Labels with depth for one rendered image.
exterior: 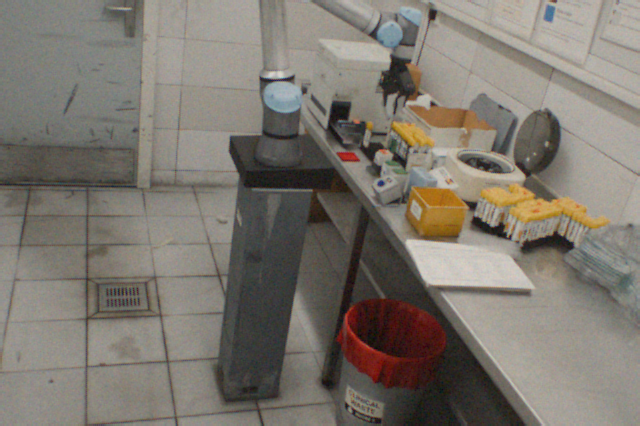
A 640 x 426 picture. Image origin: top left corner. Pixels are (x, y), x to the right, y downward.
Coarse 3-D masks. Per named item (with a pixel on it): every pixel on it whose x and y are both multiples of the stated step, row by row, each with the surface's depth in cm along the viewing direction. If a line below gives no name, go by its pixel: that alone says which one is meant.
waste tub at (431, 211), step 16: (416, 192) 198; (432, 192) 203; (448, 192) 205; (416, 208) 197; (432, 208) 190; (448, 208) 192; (464, 208) 193; (416, 224) 197; (432, 224) 193; (448, 224) 195
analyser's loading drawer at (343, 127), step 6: (330, 120) 263; (336, 120) 264; (342, 120) 255; (336, 126) 257; (342, 126) 251; (348, 126) 251; (354, 126) 252; (342, 132) 252; (348, 132) 252; (348, 138) 247; (354, 138) 248
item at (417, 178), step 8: (416, 168) 215; (416, 176) 213; (424, 176) 210; (432, 176) 211; (408, 184) 217; (416, 184) 213; (424, 184) 209; (432, 184) 209; (408, 192) 217; (408, 200) 215
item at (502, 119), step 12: (480, 96) 273; (480, 108) 272; (492, 108) 263; (504, 108) 256; (480, 120) 270; (492, 120) 262; (504, 120) 254; (516, 120) 249; (504, 132) 253; (504, 144) 254
